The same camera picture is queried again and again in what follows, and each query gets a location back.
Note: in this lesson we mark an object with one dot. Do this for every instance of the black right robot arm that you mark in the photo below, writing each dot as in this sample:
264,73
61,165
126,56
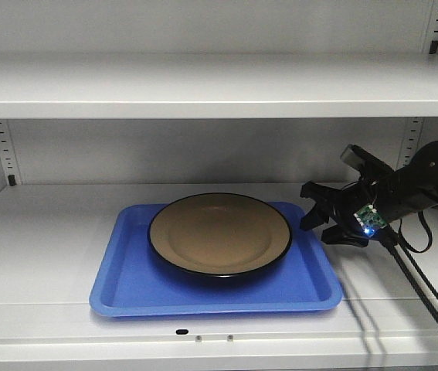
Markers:
408,190

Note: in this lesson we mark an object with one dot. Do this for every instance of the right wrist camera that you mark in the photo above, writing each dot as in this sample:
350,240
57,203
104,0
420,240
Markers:
364,162

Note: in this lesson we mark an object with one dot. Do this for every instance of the tan plate with black rim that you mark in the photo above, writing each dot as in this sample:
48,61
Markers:
220,234

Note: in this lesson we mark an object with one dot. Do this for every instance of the right green circuit board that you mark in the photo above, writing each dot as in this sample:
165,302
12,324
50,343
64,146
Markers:
369,219

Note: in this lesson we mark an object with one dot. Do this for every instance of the white cabinet shelf upper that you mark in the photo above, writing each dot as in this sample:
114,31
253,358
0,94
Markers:
213,86

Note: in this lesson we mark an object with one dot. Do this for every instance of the blue plastic tray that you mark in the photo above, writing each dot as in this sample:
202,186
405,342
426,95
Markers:
134,282

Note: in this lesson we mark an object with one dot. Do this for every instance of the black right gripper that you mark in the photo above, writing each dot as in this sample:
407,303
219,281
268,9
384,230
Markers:
339,205

